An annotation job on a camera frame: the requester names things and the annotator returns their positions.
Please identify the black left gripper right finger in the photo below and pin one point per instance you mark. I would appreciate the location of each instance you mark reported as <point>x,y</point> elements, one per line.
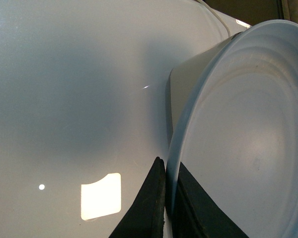
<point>194,214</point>

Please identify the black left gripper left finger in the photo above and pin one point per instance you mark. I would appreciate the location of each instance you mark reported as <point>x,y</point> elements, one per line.
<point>145,218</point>

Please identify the light blue round plate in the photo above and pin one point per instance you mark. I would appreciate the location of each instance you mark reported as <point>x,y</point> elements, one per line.
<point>238,132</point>

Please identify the white toaster chrome top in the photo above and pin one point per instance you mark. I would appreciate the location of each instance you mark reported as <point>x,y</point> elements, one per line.
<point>181,81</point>

